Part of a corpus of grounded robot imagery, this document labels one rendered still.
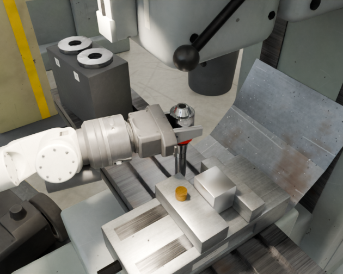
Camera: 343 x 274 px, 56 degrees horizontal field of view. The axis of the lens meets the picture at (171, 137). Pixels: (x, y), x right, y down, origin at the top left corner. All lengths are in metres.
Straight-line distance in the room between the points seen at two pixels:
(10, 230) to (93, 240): 0.46
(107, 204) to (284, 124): 0.50
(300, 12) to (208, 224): 0.36
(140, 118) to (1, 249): 0.74
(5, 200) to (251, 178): 0.93
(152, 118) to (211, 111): 1.98
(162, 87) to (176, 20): 2.45
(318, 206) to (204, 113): 1.66
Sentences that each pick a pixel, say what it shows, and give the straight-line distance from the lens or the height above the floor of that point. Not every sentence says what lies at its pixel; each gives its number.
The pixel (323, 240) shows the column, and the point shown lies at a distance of 1.09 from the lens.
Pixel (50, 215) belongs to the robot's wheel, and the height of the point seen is 0.58.
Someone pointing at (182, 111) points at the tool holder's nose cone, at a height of 1.17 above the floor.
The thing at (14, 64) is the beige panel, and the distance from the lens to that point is 2.35.
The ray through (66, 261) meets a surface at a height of 0.74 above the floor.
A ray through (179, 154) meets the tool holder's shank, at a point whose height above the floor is 1.06.
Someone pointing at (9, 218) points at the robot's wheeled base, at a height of 0.61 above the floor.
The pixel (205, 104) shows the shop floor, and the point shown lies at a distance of 2.63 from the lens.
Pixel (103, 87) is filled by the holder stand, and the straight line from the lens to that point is 0.84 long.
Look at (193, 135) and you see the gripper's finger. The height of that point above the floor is 1.13.
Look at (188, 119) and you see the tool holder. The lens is 0.59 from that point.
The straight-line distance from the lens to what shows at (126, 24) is 0.44.
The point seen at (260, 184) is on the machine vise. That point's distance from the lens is 0.70.
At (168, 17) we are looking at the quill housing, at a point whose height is 1.39.
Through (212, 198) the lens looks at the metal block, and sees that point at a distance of 0.59.
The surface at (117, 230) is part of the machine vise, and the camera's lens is 0.62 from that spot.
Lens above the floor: 1.52
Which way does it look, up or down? 41 degrees down
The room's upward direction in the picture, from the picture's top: straight up
